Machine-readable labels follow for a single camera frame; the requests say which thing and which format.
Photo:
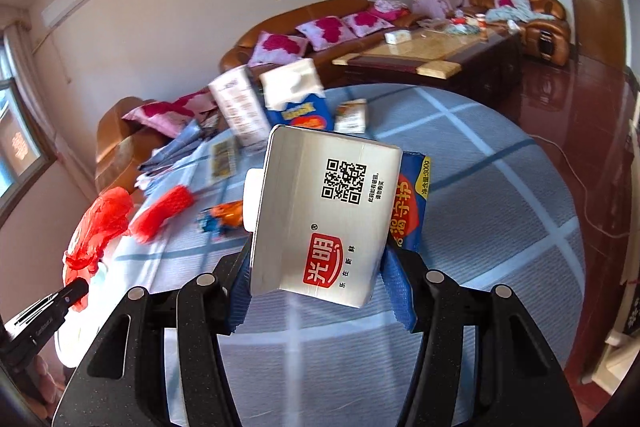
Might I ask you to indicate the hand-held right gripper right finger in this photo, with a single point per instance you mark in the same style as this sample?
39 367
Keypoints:
402 297

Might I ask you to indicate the brown leather armchair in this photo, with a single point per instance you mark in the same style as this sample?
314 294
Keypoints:
115 147
550 32

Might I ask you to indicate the pink floral cushion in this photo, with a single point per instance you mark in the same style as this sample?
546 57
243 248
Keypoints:
367 23
165 112
325 32
277 47
510 0

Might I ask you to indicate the window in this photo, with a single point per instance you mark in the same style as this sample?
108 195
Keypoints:
20 152

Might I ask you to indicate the blue white drink carton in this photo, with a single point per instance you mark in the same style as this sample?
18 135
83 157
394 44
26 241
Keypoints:
300 107

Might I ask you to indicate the red plastic bag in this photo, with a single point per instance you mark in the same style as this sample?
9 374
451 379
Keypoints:
100 227

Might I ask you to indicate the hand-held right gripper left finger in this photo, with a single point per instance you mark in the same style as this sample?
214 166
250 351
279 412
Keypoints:
239 302

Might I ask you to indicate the white tissue box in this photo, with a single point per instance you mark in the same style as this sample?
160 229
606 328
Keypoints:
397 38

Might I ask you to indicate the white milk carton red label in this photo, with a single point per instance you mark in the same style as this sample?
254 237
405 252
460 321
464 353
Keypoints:
320 227

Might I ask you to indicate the beige curtain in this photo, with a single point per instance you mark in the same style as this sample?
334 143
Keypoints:
12 52

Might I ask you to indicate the dark wooden coffee table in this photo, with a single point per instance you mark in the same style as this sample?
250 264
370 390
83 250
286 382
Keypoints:
450 57

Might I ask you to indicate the red crumpled plastic wrapper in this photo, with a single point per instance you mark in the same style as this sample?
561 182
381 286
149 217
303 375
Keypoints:
160 213

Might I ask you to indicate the brown leather sofa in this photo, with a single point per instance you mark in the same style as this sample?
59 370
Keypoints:
310 14

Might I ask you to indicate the white round bin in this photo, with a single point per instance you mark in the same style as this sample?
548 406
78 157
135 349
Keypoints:
75 337

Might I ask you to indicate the tall white carton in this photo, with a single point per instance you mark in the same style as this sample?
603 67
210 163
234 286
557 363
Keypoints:
240 107

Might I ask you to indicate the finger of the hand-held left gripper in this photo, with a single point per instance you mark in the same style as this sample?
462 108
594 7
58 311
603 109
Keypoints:
70 297

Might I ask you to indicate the blue snack bag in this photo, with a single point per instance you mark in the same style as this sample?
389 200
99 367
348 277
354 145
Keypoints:
412 207

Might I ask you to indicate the flat yellow packet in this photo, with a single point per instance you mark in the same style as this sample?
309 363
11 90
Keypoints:
222 159

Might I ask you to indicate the blue folded cloth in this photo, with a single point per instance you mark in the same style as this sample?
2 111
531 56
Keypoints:
175 152

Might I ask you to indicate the pink floral cloth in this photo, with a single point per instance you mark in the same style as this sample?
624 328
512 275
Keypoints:
390 9

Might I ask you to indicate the small white snack packet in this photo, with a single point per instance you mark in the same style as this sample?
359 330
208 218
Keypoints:
351 116

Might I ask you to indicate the blue checked tablecloth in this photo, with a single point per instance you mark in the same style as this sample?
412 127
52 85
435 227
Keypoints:
490 217

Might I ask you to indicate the light green cloth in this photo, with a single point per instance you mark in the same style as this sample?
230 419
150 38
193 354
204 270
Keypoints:
510 14

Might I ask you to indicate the orange blue snack wrapper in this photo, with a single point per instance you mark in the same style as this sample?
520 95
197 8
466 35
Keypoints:
222 217

